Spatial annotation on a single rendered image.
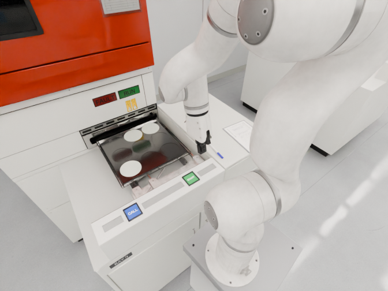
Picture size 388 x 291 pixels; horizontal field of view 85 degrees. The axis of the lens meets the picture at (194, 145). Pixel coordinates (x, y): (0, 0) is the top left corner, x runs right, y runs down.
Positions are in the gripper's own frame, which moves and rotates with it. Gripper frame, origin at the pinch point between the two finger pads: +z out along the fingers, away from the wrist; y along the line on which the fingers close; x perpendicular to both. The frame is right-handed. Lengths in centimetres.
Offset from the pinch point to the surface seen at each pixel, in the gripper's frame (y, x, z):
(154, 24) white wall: -205, 88, -31
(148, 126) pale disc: -53, -1, 11
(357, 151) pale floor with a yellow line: -7, 209, 112
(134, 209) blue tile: -4.0, -30.1, 14.6
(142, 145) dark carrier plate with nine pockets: -41.0, -10.2, 13.4
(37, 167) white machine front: -62, -59, 14
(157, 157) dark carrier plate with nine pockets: -28.5, -8.2, 16.1
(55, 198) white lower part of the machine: -68, -62, 39
